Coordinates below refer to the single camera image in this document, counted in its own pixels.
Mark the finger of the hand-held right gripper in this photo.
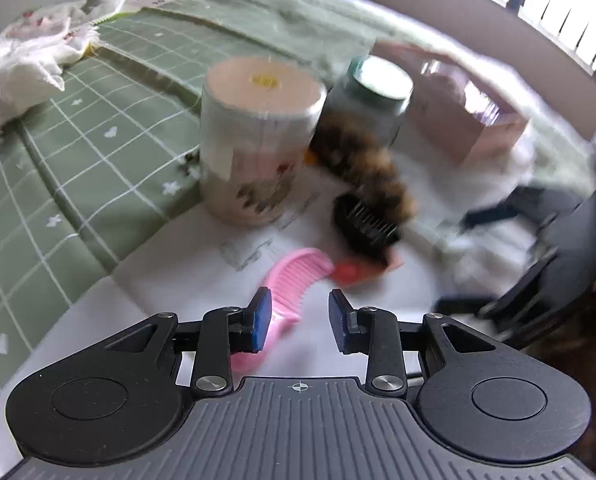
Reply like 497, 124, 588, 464
434, 252, 558, 323
458, 186, 546, 231

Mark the orange red small clip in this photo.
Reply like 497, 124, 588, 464
330, 254, 405, 289

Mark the barred window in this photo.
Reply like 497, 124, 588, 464
420, 0, 596, 81

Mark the pink plastic comb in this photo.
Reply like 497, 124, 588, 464
230, 247, 336, 373

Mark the white printed bed sheet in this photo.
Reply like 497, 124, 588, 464
0, 152, 596, 480

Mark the beige lid floral jar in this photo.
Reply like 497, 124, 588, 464
198, 56, 329, 228

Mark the black hair brush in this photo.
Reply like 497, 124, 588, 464
332, 192, 403, 263

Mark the pink floral white cloth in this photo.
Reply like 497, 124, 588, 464
0, 2, 103, 61

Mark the pink cardboard box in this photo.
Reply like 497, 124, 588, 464
373, 40, 533, 166

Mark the brown furry scrunchie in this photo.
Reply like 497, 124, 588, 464
309, 115, 419, 226

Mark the white fringed towel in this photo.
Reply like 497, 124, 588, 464
0, 30, 89, 133

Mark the green lid clear jar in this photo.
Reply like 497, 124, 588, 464
323, 55, 415, 148

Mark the green checked blanket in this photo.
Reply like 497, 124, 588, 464
0, 0, 596, 413

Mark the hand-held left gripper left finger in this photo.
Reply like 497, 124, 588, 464
104, 287, 273, 397

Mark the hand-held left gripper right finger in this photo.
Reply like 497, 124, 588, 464
328, 288, 501, 403

